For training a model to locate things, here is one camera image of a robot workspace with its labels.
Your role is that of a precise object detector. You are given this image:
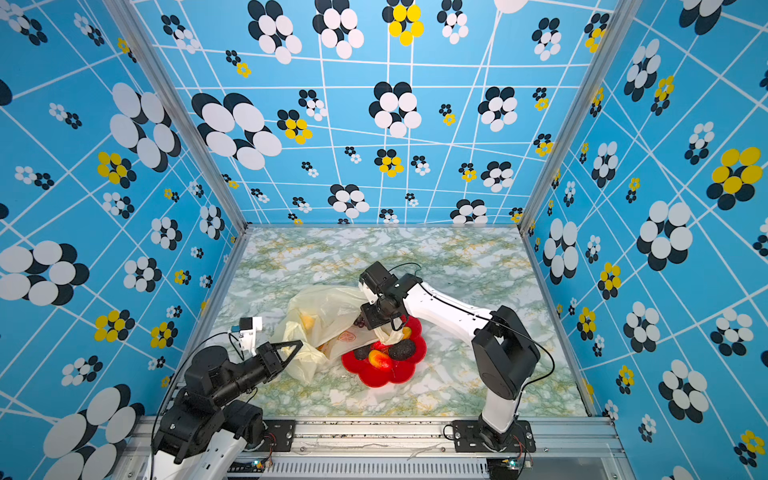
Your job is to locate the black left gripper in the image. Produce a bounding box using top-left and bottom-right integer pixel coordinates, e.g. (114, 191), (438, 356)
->
(212, 339), (303, 412)

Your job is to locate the yellowish printed plastic bag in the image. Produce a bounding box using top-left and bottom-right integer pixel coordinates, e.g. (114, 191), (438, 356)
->
(270, 285), (377, 385)

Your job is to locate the dark avocado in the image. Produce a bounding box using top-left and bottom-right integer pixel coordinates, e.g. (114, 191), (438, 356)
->
(387, 339), (417, 361)
(353, 344), (373, 361)

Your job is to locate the red yellow mango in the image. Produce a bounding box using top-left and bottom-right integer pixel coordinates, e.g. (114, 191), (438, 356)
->
(368, 350), (394, 372)

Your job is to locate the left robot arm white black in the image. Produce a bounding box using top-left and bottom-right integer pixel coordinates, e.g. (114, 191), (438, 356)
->
(143, 340), (303, 479)

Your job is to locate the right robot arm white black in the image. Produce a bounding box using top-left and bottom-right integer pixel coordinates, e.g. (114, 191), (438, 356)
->
(358, 272), (541, 452)

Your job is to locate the red flower-shaped plate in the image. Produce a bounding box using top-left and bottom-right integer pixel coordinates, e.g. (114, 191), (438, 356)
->
(341, 316), (427, 388)

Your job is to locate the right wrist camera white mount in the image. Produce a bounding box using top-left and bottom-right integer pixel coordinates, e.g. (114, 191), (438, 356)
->
(358, 261), (397, 304)

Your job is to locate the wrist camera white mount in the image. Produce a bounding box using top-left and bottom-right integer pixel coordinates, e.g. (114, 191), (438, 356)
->
(231, 316), (263, 356)
(358, 261), (397, 304)

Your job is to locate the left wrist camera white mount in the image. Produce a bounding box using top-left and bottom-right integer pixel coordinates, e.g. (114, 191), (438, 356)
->
(231, 316), (263, 356)

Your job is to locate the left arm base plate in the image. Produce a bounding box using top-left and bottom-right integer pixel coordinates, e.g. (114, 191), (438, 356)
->
(256, 419), (297, 453)

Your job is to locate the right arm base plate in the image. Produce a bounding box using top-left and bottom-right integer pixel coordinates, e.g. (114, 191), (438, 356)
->
(450, 419), (537, 456)

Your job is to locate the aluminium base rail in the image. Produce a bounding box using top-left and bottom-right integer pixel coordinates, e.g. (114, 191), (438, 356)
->
(112, 417), (635, 479)

